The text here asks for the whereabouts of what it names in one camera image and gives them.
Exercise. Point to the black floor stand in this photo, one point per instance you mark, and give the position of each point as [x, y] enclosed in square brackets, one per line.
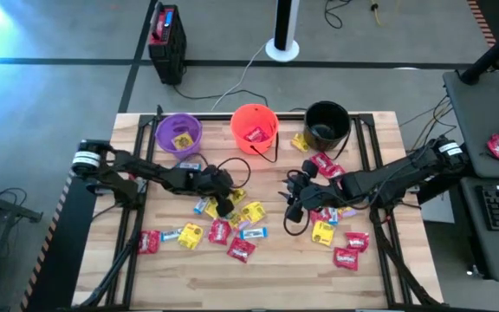
[7, 208]

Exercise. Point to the black hazard striped platform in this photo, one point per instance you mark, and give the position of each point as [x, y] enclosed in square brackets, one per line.
[67, 242]

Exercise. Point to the small blue item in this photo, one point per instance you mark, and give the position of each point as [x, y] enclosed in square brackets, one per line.
[168, 18]

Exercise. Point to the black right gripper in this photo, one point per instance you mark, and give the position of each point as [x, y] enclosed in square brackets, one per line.
[306, 193]

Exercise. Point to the black plastic bucket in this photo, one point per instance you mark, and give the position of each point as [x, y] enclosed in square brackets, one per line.
[319, 113]

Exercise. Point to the yellow Sour Patch packet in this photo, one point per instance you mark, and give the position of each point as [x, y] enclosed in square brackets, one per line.
[253, 212]
[323, 232]
[183, 141]
[300, 142]
[238, 196]
[237, 222]
[190, 235]
[346, 212]
[211, 209]

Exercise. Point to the black slanted pole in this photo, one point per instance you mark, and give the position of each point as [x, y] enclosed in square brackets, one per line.
[487, 60]

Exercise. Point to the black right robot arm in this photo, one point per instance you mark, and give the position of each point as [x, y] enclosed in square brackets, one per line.
[384, 177]

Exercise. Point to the grey side desk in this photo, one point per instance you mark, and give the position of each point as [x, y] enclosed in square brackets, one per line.
[479, 130]

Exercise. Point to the white blue Hershey's bar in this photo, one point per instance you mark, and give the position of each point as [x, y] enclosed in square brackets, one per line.
[333, 216]
[201, 205]
[171, 234]
[254, 233]
[188, 166]

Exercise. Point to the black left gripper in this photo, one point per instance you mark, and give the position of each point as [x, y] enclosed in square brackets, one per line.
[215, 181]

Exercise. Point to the red box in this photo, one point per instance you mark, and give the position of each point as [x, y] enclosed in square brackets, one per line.
[159, 29]

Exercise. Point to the white base floor stand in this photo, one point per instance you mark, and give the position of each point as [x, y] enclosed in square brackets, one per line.
[282, 52]

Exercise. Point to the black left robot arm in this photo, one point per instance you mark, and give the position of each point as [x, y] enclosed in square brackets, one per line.
[145, 170]

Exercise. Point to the grey low desk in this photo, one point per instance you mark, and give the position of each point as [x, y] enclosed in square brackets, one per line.
[492, 253]

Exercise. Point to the purple plastic bucket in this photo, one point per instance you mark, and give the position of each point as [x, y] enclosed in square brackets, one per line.
[167, 130]

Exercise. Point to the black and red toolbox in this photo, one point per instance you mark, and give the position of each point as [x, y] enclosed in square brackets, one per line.
[171, 56]

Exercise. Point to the orange pumpkin face bucket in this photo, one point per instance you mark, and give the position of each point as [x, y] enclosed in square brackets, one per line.
[243, 119]

